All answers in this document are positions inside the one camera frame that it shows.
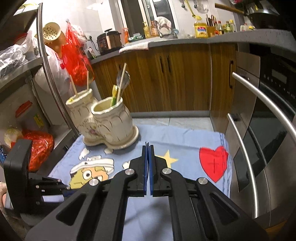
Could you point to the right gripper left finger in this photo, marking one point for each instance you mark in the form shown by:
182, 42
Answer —
97, 210

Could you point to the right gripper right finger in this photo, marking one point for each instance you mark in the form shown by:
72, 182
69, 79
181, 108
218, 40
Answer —
199, 210

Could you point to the silver fork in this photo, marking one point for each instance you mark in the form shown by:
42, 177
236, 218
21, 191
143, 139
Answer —
126, 81

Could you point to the wooden chopstick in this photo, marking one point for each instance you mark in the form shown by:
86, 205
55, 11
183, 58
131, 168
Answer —
73, 86
87, 85

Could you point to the wooden kitchen cabinet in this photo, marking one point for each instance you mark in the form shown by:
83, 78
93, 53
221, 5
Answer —
179, 77

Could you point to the knife block with utensils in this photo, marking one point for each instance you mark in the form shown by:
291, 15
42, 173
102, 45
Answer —
212, 26

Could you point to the person hand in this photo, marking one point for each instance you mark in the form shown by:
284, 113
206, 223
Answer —
3, 191

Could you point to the red plastic bag lower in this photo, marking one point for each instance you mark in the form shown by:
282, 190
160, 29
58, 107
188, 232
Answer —
42, 146

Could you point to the blue cartoon cloth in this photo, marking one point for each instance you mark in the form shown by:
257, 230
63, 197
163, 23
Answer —
193, 153

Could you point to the cream ceramic double utensil holder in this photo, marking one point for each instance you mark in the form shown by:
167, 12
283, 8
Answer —
100, 123

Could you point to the wooden chopstick in holder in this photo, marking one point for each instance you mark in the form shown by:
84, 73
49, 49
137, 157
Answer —
73, 86

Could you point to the stainless steel oven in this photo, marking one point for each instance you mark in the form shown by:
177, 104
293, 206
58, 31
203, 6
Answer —
263, 150

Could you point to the yellow green plastic spoon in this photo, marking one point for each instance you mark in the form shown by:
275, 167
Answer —
114, 95

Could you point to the red plastic bag hanging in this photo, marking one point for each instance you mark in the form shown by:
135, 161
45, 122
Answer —
74, 58

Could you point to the rice cooker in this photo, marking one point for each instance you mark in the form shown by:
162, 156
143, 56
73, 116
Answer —
109, 41

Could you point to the white dish towel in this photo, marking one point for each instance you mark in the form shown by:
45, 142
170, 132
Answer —
139, 46

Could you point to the yellow oil bottle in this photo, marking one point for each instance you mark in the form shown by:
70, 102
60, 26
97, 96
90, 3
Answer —
200, 30

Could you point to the black wok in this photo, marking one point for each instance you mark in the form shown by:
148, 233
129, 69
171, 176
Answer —
261, 18

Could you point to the chrome curved rail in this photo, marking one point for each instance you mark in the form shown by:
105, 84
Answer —
49, 76

